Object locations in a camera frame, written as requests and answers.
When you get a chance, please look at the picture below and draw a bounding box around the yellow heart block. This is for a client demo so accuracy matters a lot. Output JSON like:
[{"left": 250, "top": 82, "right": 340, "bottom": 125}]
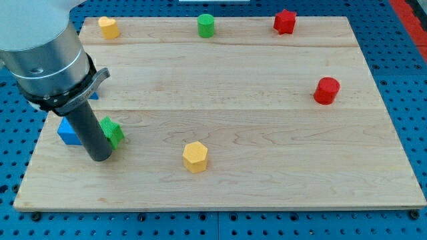
[{"left": 98, "top": 17, "right": 120, "bottom": 40}]

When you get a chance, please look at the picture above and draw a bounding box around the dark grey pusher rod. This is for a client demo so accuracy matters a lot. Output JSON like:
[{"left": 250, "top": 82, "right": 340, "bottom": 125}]
[{"left": 65, "top": 101, "right": 113, "bottom": 161}]

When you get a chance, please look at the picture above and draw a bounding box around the small blue block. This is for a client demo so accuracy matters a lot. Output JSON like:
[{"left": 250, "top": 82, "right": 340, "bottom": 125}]
[{"left": 89, "top": 92, "right": 99, "bottom": 100}]

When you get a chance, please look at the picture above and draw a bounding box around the wooden board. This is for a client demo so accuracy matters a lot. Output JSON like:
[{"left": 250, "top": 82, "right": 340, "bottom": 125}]
[{"left": 14, "top": 17, "right": 426, "bottom": 212}]

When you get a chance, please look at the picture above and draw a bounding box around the red cylinder block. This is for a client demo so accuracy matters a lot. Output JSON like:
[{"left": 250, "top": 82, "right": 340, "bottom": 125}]
[{"left": 313, "top": 77, "right": 341, "bottom": 105}]

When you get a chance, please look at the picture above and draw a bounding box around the blue cube block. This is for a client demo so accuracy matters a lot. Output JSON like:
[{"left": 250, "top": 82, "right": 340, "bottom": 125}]
[{"left": 57, "top": 117, "right": 81, "bottom": 145}]

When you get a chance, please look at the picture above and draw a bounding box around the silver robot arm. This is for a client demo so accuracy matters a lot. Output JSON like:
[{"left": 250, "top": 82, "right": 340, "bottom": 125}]
[{"left": 1, "top": 0, "right": 110, "bottom": 116}]

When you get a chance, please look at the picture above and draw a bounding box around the yellow hexagon block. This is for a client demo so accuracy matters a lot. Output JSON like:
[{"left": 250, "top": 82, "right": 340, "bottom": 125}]
[{"left": 182, "top": 141, "right": 208, "bottom": 173}]

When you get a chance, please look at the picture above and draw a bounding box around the green star block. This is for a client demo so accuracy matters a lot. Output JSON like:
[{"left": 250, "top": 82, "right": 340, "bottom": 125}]
[{"left": 99, "top": 116, "right": 124, "bottom": 150}]

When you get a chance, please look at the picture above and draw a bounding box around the red star block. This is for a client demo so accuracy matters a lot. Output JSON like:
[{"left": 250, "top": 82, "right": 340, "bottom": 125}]
[{"left": 274, "top": 9, "right": 297, "bottom": 35}]

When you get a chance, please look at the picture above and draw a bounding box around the green cylinder block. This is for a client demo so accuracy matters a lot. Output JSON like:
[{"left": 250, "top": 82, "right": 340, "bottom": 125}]
[{"left": 197, "top": 13, "right": 215, "bottom": 38}]

